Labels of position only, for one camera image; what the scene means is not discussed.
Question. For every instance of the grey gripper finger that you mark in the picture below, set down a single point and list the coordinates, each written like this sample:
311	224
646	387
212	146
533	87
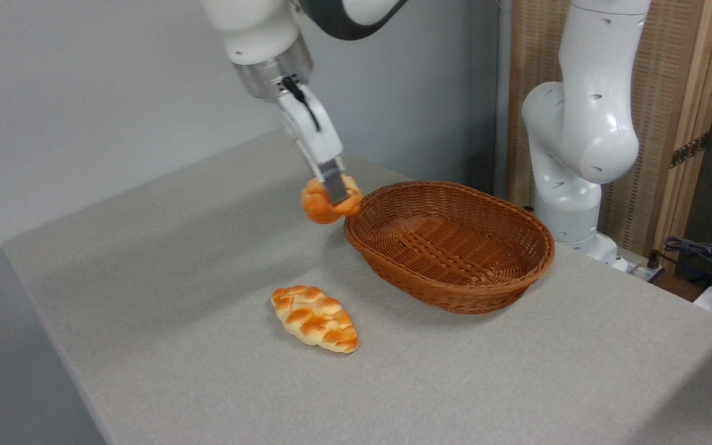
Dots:
335	184

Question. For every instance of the small bread roll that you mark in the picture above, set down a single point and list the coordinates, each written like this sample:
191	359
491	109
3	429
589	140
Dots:
319	207

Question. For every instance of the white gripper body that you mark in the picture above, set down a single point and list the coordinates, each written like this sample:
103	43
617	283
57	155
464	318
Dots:
319	139

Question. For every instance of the brown wicker basket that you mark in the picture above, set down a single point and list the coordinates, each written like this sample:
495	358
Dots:
449	247

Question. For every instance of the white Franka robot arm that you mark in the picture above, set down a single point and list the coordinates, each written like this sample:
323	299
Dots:
591	123

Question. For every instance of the metal screen hinge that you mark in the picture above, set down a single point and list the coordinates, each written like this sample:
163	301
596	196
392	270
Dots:
688	150

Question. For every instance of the braided bread loaf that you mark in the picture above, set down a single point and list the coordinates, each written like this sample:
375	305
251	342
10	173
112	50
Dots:
316	318

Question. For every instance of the grey tablecloth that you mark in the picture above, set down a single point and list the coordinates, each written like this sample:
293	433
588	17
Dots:
207	346

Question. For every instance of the wooden folding screen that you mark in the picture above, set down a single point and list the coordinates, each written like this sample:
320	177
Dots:
683	74

